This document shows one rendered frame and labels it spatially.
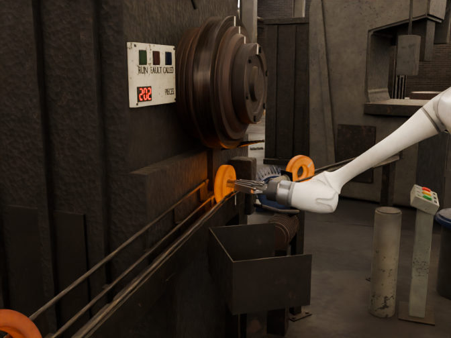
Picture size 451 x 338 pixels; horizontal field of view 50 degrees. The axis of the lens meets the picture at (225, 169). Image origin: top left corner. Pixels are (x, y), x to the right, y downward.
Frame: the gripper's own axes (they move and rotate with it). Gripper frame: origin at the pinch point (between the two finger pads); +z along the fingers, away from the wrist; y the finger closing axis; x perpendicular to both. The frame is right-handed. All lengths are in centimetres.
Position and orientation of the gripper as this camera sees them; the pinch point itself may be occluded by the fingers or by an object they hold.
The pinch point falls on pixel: (226, 182)
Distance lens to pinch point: 183.2
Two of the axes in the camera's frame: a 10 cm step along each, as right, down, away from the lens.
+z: -9.3, -1.6, 3.2
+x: 0.8, -9.7, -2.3
